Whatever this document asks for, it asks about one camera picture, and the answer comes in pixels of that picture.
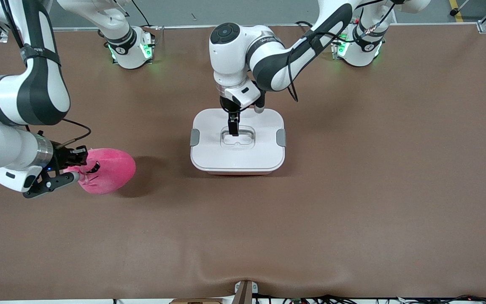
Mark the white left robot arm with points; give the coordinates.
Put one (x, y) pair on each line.
(234, 59)

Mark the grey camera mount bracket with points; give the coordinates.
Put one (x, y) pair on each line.
(245, 293)

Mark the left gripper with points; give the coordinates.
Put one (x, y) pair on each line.
(229, 106)

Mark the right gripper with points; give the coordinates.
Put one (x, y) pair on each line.
(62, 157)

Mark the white box lid grey clips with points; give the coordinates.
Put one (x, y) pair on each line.
(238, 160)

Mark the cardboard box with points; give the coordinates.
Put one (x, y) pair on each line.
(196, 301)

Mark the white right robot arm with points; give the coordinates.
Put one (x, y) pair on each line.
(44, 97)

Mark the black stand foot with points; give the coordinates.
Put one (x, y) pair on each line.
(454, 12)

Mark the pink plush toy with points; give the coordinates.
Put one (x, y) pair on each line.
(112, 173)

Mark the aluminium table edge rail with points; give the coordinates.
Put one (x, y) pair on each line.
(184, 26)

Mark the brown table mat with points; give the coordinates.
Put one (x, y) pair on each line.
(352, 211)

